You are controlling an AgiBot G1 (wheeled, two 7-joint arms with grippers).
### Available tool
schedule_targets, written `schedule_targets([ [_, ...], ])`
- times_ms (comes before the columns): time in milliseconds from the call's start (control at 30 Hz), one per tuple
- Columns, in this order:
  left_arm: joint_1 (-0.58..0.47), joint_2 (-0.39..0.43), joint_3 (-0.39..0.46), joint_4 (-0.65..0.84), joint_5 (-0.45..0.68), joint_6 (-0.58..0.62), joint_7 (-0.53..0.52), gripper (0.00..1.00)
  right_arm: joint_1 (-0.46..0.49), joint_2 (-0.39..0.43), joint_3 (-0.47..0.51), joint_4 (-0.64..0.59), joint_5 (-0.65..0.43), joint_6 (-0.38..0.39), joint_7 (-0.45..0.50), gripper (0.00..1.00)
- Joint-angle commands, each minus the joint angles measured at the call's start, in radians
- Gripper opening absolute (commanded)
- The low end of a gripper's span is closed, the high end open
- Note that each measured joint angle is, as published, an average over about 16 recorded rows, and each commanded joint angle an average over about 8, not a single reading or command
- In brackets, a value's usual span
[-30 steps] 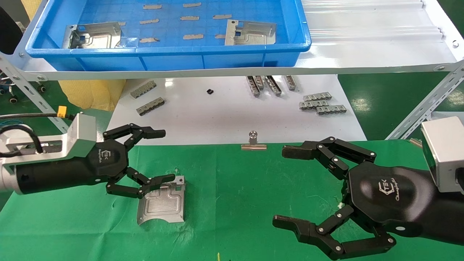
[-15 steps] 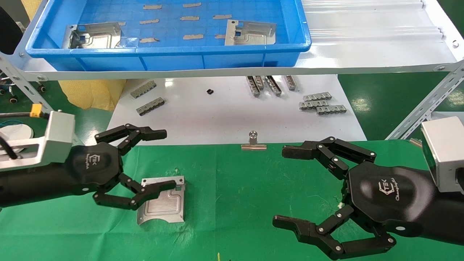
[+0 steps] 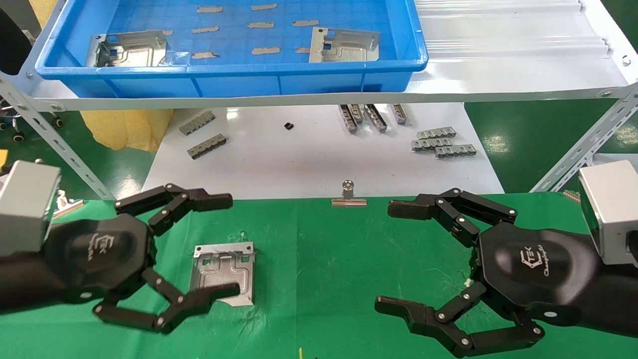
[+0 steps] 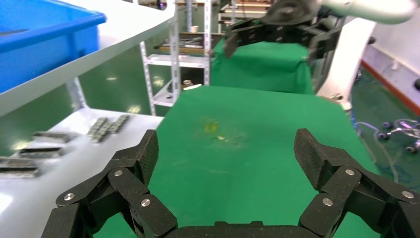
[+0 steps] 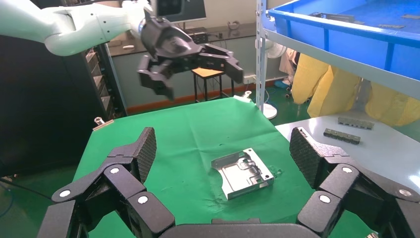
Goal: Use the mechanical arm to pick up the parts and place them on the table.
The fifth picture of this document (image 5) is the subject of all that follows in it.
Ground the notched grey metal bar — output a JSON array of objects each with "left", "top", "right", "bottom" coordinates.
[
  {"left": 323, "top": 128, "right": 361, "bottom": 145},
  {"left": 337, "top": 117, "right": 375, "bottom": 131}
]

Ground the yellow fabric cover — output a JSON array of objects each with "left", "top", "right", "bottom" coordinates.
[
  {"left": 291, "top": 54, "right": 331, "bottom": 106},
  {"left": 365, "top": 82, "right": 420, "bottom": 127},
  {"left": 307, "top": 65, "right": 362, "bottom": 119}
]

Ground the small black equipment box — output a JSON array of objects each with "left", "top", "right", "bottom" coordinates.
[{"left": 185, "top": 27, "right": 208, "bottom": 44}]

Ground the black floor cable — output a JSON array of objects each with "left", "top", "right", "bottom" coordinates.
[{"left": 0, "top": 177, "right": 53, "bottom": 202}]

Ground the dark desk counter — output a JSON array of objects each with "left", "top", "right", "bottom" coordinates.
[{"left": 107, "top": 23, "right": 261, "bottom": 57}]

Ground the black computer monitor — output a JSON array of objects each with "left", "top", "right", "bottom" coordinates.
[{"left": 154, "top": 0, "right": 208, "bottom": 24}]

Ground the white metal shelf rack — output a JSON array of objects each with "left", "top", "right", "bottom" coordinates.
[{"left": 255, "top": 0, "right": 420, "bottom": 195}]

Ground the black cabinet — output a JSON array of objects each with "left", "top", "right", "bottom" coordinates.
[{"left": 0, "top": 33, "right": 110, "bottom": 177}]

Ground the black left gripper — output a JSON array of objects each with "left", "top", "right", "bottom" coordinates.
[{"left": 137, "top": 14, "right": 245, "bottom": 101}]

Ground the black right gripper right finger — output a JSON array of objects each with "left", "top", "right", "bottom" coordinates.
[{"left": 289, "top": 126, "right": 420, "bottom": 238}]

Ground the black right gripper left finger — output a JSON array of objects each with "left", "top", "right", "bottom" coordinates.
[{"left": 36, "top": 127, "right": 175, "bottom": 238}]

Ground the dark metal bracket part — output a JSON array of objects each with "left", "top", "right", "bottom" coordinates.
[{"left": 310, "top": 12, "right": 356, "bottom": 24}]

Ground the stamped silver sheet metal plate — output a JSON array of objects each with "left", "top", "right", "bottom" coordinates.
[{"left": 210, "top": 148, "right": 275, "bottom": 201}]

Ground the large blue plastic bin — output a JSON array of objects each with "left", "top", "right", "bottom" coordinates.
[{"left": 268, "top": 0, "right": 420, "bottom": 81}]

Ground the wooden top black stool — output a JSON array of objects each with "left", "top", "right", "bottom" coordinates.
[{"left": 191, "top": 67, "right": 236, "bottom": 103}]

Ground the white standing fan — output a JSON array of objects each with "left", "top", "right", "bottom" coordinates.
[{"left": 259, "top": 41, "right": 288, "bottom": 120}]

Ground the metal binder clip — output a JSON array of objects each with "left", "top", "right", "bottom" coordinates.
[
  {"left": 93, "top": 117, "right": 115, "bottom": 132},
  {"left": 233, "top": 91, "right": 253, "bottom": 104}
]

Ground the dark drawer unit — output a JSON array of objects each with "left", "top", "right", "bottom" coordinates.
[{"left": 84, "top": 46, "right": 128, "bottom": 119}]

